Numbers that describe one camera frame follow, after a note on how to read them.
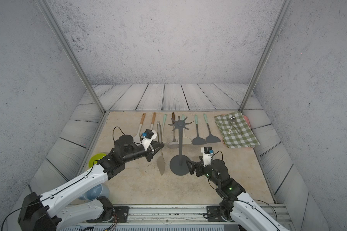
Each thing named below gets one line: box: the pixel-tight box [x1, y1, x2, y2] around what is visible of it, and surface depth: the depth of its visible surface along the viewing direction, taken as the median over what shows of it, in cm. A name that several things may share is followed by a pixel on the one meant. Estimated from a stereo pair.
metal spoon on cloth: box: [227, 115, 236, 135], surface depth 116 cm
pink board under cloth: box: [242, 115, 252, 129], surface depth 114 cm
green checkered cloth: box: [213, 111, 261, 149], surface depth 108 cm
